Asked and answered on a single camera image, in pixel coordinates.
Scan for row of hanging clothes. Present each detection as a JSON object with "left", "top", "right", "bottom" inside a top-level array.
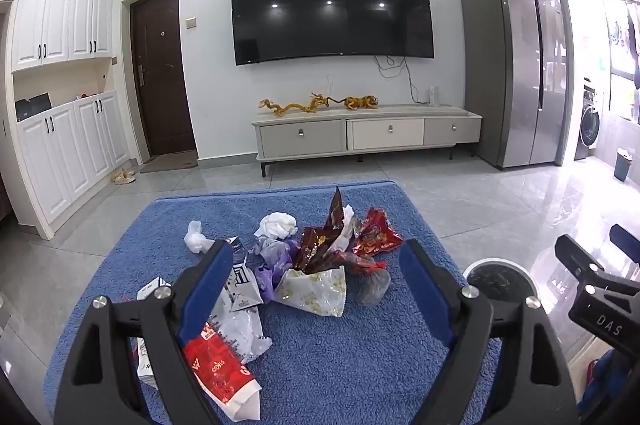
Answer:
[{"left": 605, "top": 0, "right": 640, "bottom": 126}]

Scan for clear packet with red edge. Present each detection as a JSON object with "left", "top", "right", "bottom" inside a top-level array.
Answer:
[{"left": 332, "top": 250, "right": 388, "bottom": 276}]

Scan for dark brown door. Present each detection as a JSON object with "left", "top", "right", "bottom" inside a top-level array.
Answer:
[{"left": 130, "top": 0, "right": 198, "bottom": 156}]

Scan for golden tiger figurine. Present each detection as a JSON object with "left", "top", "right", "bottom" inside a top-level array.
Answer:
[{"left": 342, "top": 95, "right": 379, "bottom": 111}]

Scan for white cabinet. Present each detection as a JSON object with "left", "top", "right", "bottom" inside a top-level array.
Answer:
[
  {"left": 11, "top": 0, "right": 115, "bottom": 73},
  {"left": 14, "top": 90, "right": 132, "bottom": 226}
]

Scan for purple plastic bag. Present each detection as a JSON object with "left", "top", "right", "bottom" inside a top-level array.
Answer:
[{"left": 252, "top": 237, "right": 301, "bottom": 303}]

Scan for black box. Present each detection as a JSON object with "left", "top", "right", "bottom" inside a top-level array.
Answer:
[{"left": 15, "top": 92, "right": 51, "bottom": 121}]

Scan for person's right hand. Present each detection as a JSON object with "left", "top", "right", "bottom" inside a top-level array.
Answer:
[{"left": 580, "top": 347, "right": 633, "bottom": 423}]

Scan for black wall television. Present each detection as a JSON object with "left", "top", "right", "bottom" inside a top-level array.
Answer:
[{"left": 230, "top": 0, "right": 435, "bottom": 67}]

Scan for brown snack packet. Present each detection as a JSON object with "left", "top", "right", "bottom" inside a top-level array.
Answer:
[{"left": 292, "top": 186, "right": 357, "bottom": 276}]

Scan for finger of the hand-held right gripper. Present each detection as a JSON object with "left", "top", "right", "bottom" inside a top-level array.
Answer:
[
  {"left": 610, "top": 225, "right": 640, "bottom": 265},
  {"left": 554, "top": 234, "right": 608, "bottom": 288}
]

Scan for white upper cabinet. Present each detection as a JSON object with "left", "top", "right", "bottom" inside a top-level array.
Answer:
[{"left": 11, "top": 0, "right": 115, "bottom": 73}]

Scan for white lower cabinet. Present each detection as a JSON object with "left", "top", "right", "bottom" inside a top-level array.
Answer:
[{"left": 14, "top": 90, "right": 132, "bottom": 226}]

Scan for grey plastic bag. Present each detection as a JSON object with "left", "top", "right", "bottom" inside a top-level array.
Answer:
[{"left": 354, "top": 267, "right": 392, "bottom": 307}]

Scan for white packet with gold print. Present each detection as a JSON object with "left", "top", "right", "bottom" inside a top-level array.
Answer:
[{"left": 272, "top": 266, "right": 347, "bottom": 317}]

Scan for long white tissue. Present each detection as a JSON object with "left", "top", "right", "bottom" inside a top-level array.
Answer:
[{"left": 340, "top": 204, "right": 357, "bottom": 251}]

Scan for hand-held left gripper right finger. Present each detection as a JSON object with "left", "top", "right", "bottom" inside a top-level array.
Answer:
[{"left": 399, "top": 239, "right": 581, "bottom": 425}]

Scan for silver refrigerator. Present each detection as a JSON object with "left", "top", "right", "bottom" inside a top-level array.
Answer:
[{"left": 457, "top": 0, "right": 568, "bottom": 170}]

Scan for small crumpled white tissue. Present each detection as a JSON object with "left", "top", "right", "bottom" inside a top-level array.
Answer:
[{"left": 184, "top": 221, "right": 216, "bottom": 254}]

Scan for hanging television cables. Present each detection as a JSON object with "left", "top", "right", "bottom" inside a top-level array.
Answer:
[{"left": 372, "top": 54, "right": 426, "bottom": 105}]

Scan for grey television stand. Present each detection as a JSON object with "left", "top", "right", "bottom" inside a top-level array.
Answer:
[{"left": 250, "top": 104, "right": 483, "bottom": 178}]

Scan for clear printed plastic bag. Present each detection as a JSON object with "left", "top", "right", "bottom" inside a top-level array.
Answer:
[{"left": 205, "top": 305, "right": 273, "bottom": 365}]

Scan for grey washing machine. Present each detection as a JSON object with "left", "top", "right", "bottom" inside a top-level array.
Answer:
[{"left": 574, "top": 78, "right": 603, "bottom": 161}]

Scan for large crumpled white tissue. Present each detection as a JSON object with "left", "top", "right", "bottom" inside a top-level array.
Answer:
[{"left": 254, "top": 212, "right": 299, "bottom": 240}]

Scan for white trash bin black liner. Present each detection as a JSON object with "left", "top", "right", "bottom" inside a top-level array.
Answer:
[{"left": 462, "top": 256, "right": 538, "bottom": 306}]

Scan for red snack packet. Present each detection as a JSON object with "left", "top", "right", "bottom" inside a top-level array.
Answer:
[{"left": 351, "top": 206, "right": 404, "bottom": 256}]

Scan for brown doormat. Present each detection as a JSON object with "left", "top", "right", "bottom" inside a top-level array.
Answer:
[{"left": 139, "top": 155, "right": 198, "bottom": 174}]

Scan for white and black milk carton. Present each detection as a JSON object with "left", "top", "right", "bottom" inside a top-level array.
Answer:
[{"left": 220, "top": 237, "right": 263, "bottom": 313}]

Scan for small blue-grey bin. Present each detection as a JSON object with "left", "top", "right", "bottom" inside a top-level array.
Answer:
[{"left": 614, "top": 148, "right": 633, "bottom": 181}]

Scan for golden dragon figurine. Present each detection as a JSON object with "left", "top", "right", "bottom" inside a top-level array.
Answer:
[{"left": 258, "top": 92, "right": 331, "bottom": 117}]

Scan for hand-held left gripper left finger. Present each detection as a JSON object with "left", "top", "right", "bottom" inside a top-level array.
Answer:
[{"left": 54, "top": 239, "right": 236, "bottom": 425}]

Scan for red and white packet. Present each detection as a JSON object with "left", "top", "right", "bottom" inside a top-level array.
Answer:
[{"left": 182, "top": 324, "right": 263, "bottom": 422}]

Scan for blue fluffy blanket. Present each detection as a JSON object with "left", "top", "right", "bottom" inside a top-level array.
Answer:
[{"left": 42, "top": 180, "right": 503, "bottom": 425}]

